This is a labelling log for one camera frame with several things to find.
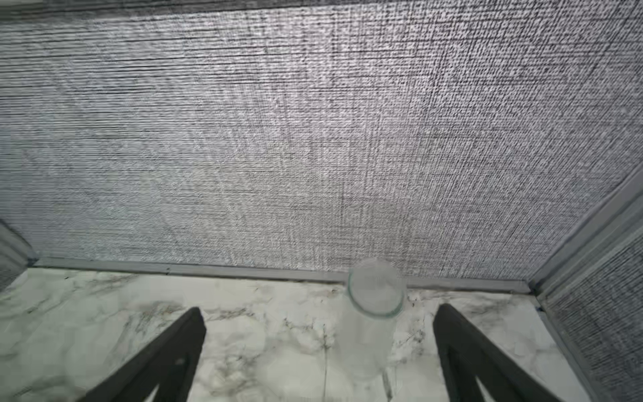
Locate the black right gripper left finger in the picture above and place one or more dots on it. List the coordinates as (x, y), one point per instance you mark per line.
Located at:
(164, 369)

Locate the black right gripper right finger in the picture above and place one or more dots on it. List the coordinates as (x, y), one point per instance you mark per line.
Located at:
(469, 359)

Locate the clear glass vase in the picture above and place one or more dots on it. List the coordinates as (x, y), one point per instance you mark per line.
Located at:
(374, 297)

